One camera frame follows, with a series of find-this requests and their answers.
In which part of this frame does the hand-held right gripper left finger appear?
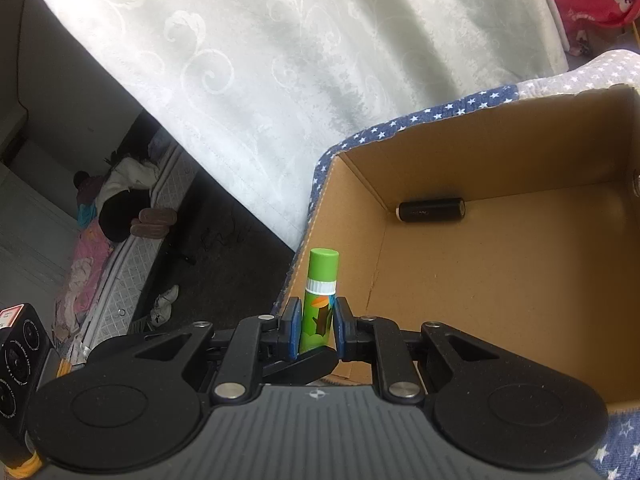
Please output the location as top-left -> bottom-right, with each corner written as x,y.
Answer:
92,297 -> 339,404

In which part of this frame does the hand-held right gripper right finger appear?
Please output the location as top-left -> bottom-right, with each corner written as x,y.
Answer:
334,296 -> 507,404

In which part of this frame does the green lip balm tube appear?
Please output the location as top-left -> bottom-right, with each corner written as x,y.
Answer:
299,248 -> 342,352

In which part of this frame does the brown cardboard box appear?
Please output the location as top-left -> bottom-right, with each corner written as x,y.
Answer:
270,82 -> 640,416

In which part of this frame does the white wardrobe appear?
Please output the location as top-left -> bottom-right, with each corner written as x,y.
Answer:
0,160 -> 83,316

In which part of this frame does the pink printed blanket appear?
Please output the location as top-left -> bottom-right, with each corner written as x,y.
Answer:
54,222 -> 115,333

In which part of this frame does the white quilted mattress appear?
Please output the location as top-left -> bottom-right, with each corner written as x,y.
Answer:
50,142 -> 201,361

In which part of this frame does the black cylinder tube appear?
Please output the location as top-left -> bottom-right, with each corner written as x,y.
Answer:
395,198 -> 467,223

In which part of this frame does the black clothing pile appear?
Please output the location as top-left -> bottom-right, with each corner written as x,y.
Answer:
97,190 -> 151,241

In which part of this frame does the brown slipper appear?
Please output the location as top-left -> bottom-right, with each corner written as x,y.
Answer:
139,208 -> 178,227
130,220 -> 168,238

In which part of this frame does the white garment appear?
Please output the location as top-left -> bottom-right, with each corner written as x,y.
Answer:
95,156 -> 161,206

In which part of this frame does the white patterned curtain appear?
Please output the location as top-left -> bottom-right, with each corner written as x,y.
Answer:
20,0 -> 571,252

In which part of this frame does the blue star-printed blanket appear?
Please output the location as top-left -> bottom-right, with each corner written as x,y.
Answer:
274,49 -> 640,480

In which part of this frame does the black floor cable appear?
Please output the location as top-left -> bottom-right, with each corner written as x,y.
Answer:
200,219 -> 252,255

